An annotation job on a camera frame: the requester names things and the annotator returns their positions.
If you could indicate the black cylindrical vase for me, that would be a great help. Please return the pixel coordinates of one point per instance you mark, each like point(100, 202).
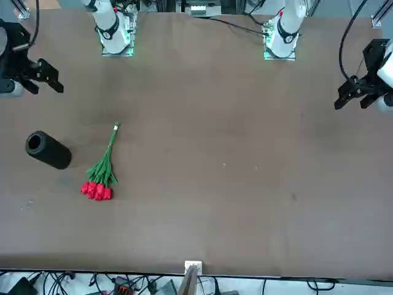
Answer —
point(52, 153)

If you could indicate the white table edge bracket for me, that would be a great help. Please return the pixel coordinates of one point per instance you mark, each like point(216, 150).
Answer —
point(193, 264)

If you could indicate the white power strip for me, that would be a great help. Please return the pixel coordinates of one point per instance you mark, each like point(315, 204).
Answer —
point(198, 10)

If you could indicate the black device with red plugs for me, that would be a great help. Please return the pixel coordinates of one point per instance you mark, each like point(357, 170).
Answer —
point(122, 289)

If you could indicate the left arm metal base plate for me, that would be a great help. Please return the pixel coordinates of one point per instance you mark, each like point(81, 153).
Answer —
point(276, 57)

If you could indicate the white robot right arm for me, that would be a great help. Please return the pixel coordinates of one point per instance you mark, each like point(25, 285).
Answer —
point(106, 18)

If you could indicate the aluminium frame corner bracket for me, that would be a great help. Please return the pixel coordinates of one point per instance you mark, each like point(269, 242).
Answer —
point(377, 21)
point(24, 13)

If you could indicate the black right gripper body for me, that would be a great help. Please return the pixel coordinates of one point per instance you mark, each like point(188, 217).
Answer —
point(17, 61)

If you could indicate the aluminium profile post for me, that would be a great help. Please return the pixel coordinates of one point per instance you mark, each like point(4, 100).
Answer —
point(190, 282)

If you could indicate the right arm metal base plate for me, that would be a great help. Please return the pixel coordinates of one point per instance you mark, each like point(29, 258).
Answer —
point(130, 24)

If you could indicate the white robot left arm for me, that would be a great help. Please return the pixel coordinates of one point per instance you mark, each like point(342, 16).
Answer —
point(288, 18)

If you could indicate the black power adapter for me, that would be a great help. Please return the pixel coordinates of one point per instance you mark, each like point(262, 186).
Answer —
point(21, 287)

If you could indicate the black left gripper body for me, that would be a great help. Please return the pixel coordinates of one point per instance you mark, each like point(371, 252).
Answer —
point(376, 55)

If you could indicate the grey power brick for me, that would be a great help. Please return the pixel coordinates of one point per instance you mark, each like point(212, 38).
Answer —
point(167, 289)

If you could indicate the red tulip bouquet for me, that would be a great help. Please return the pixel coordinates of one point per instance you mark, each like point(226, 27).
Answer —
point(98, 190)

